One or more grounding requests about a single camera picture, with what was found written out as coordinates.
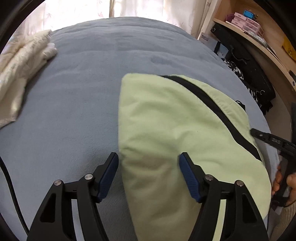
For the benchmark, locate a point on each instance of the blue fleece bed blanket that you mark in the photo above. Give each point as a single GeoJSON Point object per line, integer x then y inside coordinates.
{"type": "Point", "coordinates": [68, 126]}

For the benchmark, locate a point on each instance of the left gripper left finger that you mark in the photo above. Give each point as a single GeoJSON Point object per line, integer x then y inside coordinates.
{"type": "Point", "coordinates": [105, 174]}

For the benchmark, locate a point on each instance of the wooden bookshelf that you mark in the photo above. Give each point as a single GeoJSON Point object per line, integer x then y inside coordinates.
{"type": "Point", "coordinates": [268, 50]}

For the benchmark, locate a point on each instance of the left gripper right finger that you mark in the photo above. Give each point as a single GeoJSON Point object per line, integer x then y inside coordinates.
{"type": "Point", "coordinates": [193, 176]}

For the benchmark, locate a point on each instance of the white puffer jacket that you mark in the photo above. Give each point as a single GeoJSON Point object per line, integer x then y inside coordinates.
{"type": "Point", "coordinates": [22, 57]}

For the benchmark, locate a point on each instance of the light green black jacket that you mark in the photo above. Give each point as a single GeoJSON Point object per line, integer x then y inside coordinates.
{"type": "Point", "coordinates": [161, 117]}

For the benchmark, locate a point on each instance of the white floral curtain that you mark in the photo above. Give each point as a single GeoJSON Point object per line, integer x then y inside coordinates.
{"type": "Point", "coordinates": [191, 16]}

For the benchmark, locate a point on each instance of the cream knit right sleeve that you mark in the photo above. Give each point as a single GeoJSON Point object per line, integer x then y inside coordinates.
{"type": "Point", "coordinates": [285, 218]}

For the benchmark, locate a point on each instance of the white cardboard box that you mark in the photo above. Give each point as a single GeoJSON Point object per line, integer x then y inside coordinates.
{"type": "Point", "coordinates": [219, 49]}

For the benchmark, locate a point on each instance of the pink boxes on shelf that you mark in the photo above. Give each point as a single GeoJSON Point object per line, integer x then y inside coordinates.
{"type": "Point", "coordinates": [247, 24]}

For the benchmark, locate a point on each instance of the black white patterned garment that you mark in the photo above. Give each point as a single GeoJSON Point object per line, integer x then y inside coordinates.
{"type": "Point", "coordinates": [252, 76]}

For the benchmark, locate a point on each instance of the person's right hand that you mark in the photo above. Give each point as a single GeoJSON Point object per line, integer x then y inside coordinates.
{"type": "Point", "coordinates": [291, 182]}

